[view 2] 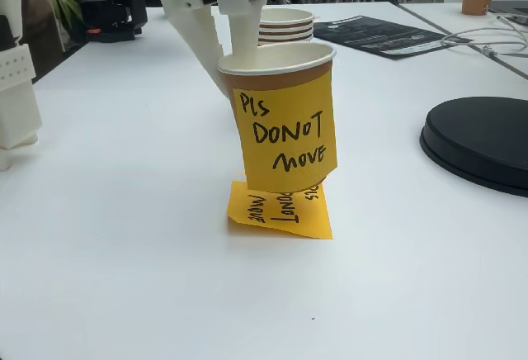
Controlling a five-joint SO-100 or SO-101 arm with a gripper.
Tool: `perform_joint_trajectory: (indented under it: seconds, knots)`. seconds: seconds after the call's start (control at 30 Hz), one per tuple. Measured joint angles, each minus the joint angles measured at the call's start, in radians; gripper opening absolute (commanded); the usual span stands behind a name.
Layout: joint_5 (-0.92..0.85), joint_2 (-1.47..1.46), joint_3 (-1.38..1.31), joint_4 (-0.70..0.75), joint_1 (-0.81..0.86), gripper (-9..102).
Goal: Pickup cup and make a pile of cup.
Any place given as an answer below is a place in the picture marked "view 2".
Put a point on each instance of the black leader arm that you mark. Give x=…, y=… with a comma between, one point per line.
x=111, y=21

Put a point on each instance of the yellow handwritten sticky note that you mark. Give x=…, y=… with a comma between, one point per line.
x=288, y=108
x=313, y=219

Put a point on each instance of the green plant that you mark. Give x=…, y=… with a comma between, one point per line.
x=62, y=7

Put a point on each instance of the black printed leaflet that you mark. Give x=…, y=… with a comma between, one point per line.
x=371, y=34

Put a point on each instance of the black round disc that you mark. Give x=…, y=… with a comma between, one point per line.
x=478, y=137

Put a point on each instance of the dark flat device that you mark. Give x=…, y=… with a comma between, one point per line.
x=511, y=7

